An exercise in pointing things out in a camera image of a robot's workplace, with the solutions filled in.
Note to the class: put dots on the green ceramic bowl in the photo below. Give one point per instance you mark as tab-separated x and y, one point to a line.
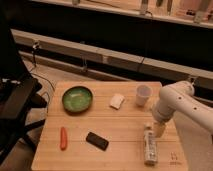
77	99

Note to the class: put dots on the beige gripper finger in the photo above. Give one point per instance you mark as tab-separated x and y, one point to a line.
159	129

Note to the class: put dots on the orange carrot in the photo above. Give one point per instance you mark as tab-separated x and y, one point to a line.
63	138

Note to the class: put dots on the black rectangular case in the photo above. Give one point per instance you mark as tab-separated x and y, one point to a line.
97	141

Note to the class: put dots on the white sponge block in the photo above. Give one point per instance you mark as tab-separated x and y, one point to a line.
116	101

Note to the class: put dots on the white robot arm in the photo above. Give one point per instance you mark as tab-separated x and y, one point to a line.
179	97

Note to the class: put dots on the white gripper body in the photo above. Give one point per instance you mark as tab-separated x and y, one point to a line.
161	116

